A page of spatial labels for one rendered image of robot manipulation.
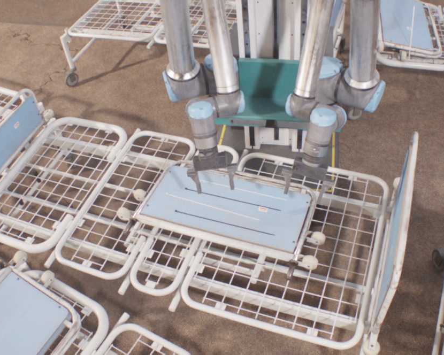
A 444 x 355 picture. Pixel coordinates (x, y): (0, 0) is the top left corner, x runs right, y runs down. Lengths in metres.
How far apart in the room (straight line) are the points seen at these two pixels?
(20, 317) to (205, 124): 1.06
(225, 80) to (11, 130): 1.32
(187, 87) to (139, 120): 1.41
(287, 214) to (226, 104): 0.54
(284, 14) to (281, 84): 0.34
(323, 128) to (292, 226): 0.49
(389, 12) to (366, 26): 1.69
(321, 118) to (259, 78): 0.68
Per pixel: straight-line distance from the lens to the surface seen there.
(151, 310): 2.50
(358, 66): 1.97
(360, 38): 1.87
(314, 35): 1.79
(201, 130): 1.78
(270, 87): 2.34
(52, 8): 5.58
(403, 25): 3.41
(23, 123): 2.78
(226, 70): 1.86
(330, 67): 2.12
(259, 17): 2.23
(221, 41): 1.84
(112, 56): 4.31
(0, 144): 2.67
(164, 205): 2.13
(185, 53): 2.02
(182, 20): 1.91
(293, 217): 2.05
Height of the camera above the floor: 2.18
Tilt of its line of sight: 46 degrees down
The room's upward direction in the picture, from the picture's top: 8 degrees counter-clockwise
